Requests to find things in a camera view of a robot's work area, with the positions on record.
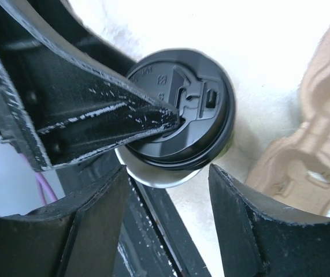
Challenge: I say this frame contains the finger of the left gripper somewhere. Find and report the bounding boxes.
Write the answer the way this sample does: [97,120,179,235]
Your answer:
[0,1,180,169]

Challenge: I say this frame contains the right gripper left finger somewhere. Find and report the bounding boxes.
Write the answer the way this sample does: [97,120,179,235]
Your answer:
[0,166,128,276]

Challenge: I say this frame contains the brown pulp cup carrier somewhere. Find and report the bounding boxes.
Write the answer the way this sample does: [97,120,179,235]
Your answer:
[246,26,330,218]

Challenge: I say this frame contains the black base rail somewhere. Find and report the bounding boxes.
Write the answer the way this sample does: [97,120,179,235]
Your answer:
[54,170,212,277]

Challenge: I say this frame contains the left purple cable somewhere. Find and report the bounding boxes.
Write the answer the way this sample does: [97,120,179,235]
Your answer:
[20,152,58,205]

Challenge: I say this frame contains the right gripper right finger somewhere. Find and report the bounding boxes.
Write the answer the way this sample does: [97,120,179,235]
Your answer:
[209,164,330,276]

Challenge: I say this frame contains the green paper coffee cup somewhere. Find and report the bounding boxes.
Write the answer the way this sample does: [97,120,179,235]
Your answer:
[114,145,210,189]

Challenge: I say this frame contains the black plastic cup lid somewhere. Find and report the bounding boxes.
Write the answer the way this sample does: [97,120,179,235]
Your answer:
[126,48,236,170]

